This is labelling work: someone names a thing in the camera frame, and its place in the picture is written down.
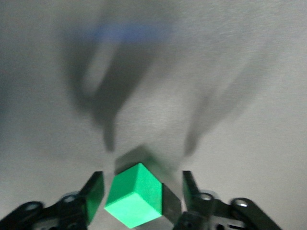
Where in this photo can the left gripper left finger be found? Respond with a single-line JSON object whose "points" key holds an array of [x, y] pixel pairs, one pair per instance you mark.
{"points": [[79, 206]]}

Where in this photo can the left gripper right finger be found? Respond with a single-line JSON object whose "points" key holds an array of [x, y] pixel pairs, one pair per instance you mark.
{"points": [[206, 208]]}

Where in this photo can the green cube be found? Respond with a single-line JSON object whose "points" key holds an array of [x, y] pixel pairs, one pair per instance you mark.
{"points": [[134, 194]]}

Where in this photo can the blue plastic bin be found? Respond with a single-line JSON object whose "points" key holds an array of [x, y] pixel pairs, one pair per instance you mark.
{"points": [[132, 32]]}

